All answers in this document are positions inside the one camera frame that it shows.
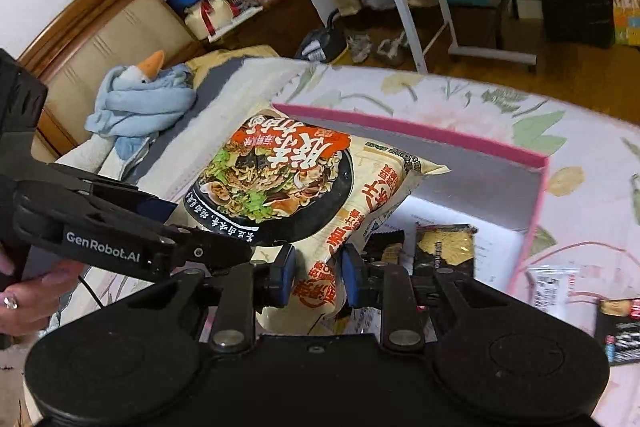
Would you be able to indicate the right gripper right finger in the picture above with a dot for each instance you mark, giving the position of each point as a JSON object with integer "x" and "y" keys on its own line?
{"x": 401, "y": 296}

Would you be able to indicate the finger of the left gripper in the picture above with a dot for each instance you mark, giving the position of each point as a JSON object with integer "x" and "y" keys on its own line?
{"x": 73, "y": 224}
{"x": 120, "y": 194}

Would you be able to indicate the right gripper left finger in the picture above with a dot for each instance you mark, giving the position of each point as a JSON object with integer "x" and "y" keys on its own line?
{"x": 237, "y": 294}

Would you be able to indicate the instant noodle bag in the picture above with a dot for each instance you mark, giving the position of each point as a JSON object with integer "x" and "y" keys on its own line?
{"x": 278, "y": 180}

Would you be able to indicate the left hand pink nails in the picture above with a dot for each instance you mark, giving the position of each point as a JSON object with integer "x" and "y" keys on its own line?
{"x": 26, "y": 307}

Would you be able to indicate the black cookie packet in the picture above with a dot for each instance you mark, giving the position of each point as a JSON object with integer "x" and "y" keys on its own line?
{"x": 384, "y": 247}

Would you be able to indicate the black yellow snack packet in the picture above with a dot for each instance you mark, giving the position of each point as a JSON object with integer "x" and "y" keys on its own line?
{"x": 444, "y": 247}

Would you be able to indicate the goose plush toy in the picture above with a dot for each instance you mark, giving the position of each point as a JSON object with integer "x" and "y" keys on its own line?
{"x": 98, "y": 155}

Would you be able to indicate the light blue blanket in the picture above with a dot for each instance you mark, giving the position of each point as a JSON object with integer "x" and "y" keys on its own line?
{"x": 132, "y": 108}

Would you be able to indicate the pink storage box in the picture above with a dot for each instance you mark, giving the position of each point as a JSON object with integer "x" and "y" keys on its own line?
{"x": 494, "y": 186}

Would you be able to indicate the white wrapped snack bar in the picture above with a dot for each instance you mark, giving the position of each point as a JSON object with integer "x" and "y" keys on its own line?
{"x": 551, "y": 287}

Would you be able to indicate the floral bed sheet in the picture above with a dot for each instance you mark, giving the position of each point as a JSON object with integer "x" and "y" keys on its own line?
{"x": 509, "y": 366}

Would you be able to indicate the wooden headboard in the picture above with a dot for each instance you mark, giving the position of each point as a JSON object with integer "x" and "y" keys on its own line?
{"x": 88, "y": 38}

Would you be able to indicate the white bag red ribbon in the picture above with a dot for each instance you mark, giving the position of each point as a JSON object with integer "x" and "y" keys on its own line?
{"x": 206, "y": 17}

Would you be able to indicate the black red snack packet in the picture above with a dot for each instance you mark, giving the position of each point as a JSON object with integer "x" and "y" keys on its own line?
{"x": 618, "y": 330}

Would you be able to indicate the wooden nightstand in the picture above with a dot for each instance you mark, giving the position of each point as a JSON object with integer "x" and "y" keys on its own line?
{"x": 281, "y": 24}

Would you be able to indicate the black bag on floor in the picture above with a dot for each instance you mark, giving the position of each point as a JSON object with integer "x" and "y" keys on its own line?
{"x": 324, "y": 45}

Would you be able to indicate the grey sneaker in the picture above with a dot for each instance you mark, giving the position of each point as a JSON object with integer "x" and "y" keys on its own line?
{"x": 360, "y": 46}
{"x": 392, "y": 51}

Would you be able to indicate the colourful gift bag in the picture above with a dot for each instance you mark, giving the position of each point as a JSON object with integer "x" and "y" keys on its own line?
{"x": 626, "y": 22}

